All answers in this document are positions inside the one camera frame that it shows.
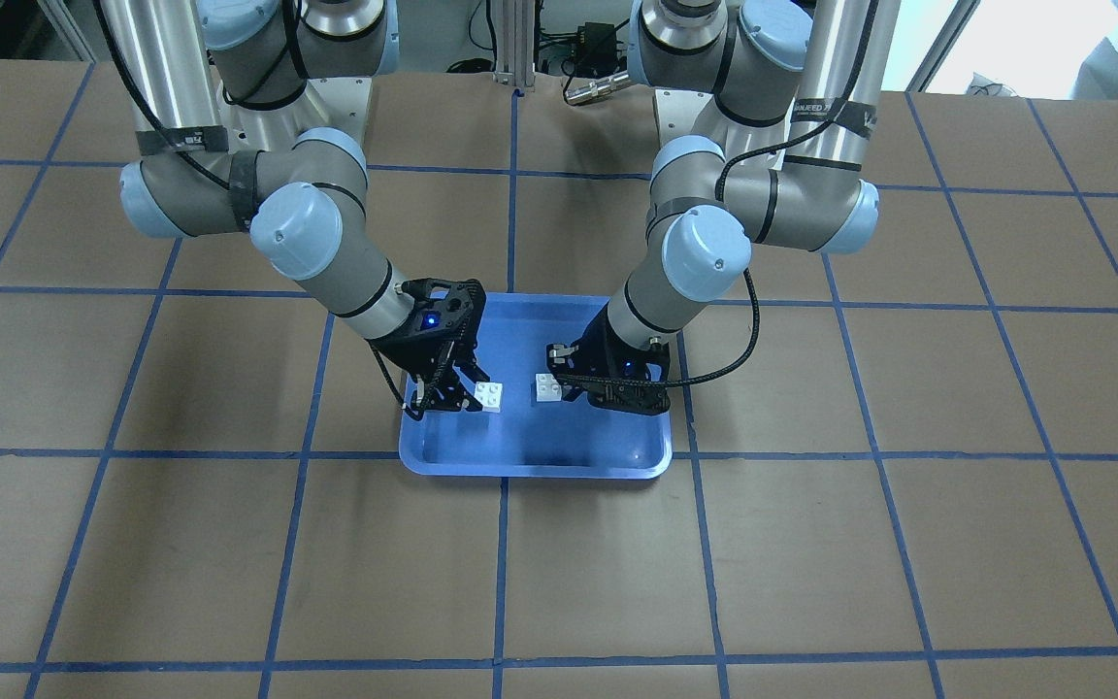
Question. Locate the white block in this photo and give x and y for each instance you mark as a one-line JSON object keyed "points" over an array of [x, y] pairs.
{"points": [[547, 389], [489, 395]]}

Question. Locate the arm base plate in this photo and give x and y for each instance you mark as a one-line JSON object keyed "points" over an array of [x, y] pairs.
{"points": [[679, 113], [337, 102]]}

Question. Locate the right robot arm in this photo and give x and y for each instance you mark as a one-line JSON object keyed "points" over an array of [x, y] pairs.
{"points": [[304, 209]]}

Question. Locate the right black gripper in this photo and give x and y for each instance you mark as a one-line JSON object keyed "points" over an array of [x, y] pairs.
{"points": [[408, 352]]}

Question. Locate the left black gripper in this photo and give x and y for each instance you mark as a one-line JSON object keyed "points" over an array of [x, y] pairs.
{"points": [[602, 341]]}

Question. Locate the blue plastic tray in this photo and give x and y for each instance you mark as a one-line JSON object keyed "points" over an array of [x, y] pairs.
{"points": [[528, 438]]}

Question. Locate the aluminium frame post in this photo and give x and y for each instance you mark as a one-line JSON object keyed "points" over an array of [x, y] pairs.
{"points": [[515, 25]]}

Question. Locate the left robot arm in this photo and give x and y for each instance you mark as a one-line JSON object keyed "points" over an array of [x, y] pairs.
{"points": [[775, 158]]}

